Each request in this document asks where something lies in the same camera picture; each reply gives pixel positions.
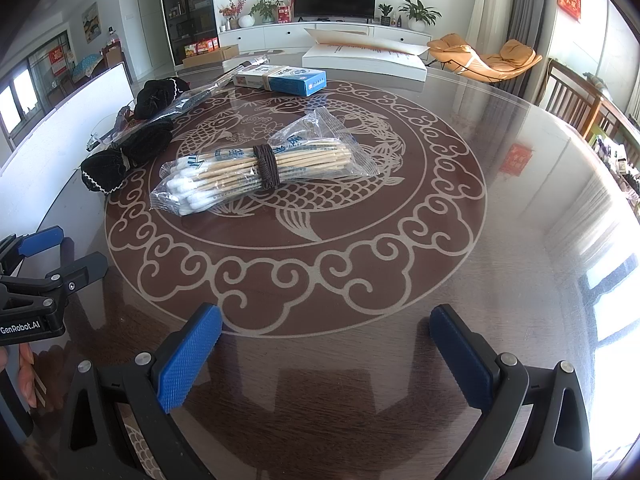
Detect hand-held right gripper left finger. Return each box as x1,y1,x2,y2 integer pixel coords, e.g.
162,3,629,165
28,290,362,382
59,302,223,480

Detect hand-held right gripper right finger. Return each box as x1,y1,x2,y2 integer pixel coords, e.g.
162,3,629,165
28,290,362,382
429,304,593,480

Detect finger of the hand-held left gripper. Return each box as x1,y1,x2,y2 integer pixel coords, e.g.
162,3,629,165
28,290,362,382
0,252,108,314
0,226,66,277

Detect black velvet pouch white trim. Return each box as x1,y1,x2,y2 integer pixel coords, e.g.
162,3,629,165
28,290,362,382
80,122,175,193

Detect person's left hand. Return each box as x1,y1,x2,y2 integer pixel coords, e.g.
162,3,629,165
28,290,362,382
0,344,51,409

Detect white panel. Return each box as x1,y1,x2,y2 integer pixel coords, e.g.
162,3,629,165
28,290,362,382
0,61,135,173

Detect long clear plastic package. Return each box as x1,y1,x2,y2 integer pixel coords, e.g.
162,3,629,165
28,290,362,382
87,71,238,153

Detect blue patterned cloth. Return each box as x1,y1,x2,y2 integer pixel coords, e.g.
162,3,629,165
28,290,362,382
71,55,106,81

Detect bundle of cotton swab packets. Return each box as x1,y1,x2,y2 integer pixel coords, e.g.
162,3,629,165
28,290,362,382
150,107,379,217

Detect white door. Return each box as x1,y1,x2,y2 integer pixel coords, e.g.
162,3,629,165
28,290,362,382
135,0,162,69

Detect flat cardboard box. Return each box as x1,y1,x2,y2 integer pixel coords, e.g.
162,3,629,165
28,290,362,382
181,44,240,69

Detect orange snack boxes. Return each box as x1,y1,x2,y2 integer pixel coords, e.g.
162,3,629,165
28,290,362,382
185,37,220,57

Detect black glass display cabinet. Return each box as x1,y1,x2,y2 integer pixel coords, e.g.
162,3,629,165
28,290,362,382
157,0,222,66

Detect blue and white box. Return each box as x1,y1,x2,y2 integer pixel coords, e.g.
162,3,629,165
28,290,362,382
233,64,328,97

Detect wooden chair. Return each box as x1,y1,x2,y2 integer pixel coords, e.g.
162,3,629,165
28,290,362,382
542,57,640,153

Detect orange lounge chair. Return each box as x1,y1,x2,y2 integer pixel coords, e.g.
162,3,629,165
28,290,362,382
427,32,543,84

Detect red flower arrangement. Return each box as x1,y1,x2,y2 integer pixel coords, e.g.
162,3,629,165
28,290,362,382
218,0,247,30

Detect white TV cabinet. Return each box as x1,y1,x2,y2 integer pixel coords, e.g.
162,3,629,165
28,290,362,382
217,21,432,54

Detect white flat carton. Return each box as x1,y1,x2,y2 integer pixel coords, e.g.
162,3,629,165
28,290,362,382
301,27,431,84

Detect green leafy potted plant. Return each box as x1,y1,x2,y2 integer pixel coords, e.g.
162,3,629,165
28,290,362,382
250,0,281,24

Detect grey curtain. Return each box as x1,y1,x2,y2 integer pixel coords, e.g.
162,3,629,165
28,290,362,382
510,0,549,107

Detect large potted plant white pot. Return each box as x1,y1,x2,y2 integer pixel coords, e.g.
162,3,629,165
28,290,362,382
398,0,442,31

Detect white sheer curtain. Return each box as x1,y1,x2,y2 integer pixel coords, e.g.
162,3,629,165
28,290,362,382
465,0,518,57

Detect brown hair tie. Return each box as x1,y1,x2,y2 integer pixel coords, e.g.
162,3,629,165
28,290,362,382
252,143,279,191

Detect framed wall painting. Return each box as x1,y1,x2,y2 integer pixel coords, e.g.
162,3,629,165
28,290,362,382
81,1,99,44

